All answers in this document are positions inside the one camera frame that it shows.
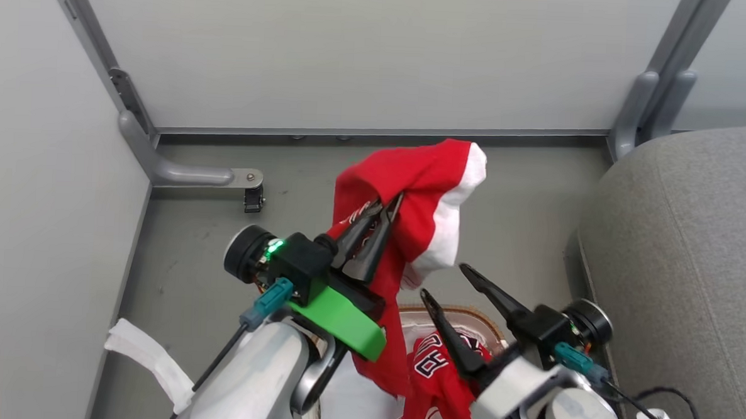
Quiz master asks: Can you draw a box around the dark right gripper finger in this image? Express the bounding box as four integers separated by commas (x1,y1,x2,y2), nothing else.
416,289,491,379
456,262,533,333

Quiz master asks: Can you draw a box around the grey fabric sofa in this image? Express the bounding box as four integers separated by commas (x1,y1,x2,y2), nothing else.
558,117,746,419

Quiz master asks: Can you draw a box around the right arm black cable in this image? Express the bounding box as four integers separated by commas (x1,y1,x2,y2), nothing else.
552,342,709,419

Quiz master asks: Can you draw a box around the grey partition post with foot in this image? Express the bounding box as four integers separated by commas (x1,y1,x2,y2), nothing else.
31,0,273,194

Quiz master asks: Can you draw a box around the black caster wheel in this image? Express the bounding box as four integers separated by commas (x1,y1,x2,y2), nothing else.
243,185,267,215

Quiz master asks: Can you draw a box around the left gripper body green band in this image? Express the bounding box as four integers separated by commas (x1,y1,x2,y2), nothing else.
220,223,392,362

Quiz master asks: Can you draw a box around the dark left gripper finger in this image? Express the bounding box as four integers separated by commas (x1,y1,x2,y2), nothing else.
329,198,385,271
342,191,404,286

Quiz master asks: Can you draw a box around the red jersey with number print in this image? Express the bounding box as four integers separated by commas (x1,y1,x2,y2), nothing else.
392,328,521,419

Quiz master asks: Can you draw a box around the red and white garment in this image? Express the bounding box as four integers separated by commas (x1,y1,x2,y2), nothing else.
322,133,489,401

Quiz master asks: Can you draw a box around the white strap on left arm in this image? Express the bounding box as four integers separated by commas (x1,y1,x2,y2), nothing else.
101,317,199,416

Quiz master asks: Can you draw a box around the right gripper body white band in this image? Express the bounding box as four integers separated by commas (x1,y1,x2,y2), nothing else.
469,294,616,419

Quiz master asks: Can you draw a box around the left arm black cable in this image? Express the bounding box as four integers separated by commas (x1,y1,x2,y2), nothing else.
165,272,296,419

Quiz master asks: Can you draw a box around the grey partition bottom rail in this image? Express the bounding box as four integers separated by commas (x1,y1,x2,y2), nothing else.
155,109,611,155

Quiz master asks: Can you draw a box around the grey double partition post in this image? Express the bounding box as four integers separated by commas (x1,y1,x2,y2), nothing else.
606,0,733,167

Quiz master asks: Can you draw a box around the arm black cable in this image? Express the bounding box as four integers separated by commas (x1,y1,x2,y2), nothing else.
165,272,296,419
552,342,709,419

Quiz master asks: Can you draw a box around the woven laundry basket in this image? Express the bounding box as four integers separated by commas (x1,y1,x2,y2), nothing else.
301,298,528,419

